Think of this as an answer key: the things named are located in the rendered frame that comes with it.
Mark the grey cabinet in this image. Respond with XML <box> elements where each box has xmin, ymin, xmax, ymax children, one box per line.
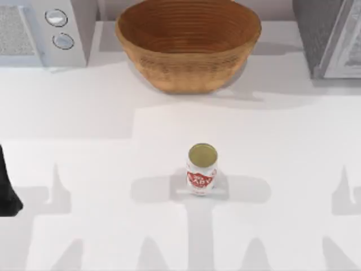
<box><xmin>292</xmin><ymin>0</ymin><xmax>361</xmax><ymax>80</ymax></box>

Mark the brown woven basket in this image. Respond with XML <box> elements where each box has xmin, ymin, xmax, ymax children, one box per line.
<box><xmin>115</xmin><ymin>0</ymin><xmax>262</xmax><ymax>94</ymax></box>

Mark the pale microwave oven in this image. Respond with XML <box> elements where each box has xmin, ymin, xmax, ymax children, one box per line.
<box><xmin>0</xmin><ymin>0</ymin><xmax>98</xmax><ymax>68</ymax></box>

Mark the red and white can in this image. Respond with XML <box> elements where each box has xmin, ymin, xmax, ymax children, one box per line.
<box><xmin>186</xmin><ymin>143</ymin><xmax>219</xmax><ymax>197</ymax></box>

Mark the large microwave knob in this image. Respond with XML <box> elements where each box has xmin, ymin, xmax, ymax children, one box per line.
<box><xmin>44</xmin><ymin>8</ymin><xmax>69</xmax><ymax>28</ymax></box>

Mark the small microwave knob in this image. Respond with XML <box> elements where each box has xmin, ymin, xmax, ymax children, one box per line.
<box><xmin>52</xmin><ymin>32</ymin><xmax>76</xmax><ymax>50</ymax></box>

